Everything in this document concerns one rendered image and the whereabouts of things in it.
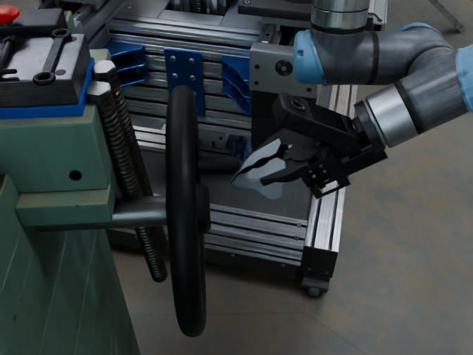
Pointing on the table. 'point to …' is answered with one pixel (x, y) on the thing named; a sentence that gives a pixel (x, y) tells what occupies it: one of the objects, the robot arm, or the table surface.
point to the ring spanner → (51, 58)
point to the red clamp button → (8, 13)
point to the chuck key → (8, 53)
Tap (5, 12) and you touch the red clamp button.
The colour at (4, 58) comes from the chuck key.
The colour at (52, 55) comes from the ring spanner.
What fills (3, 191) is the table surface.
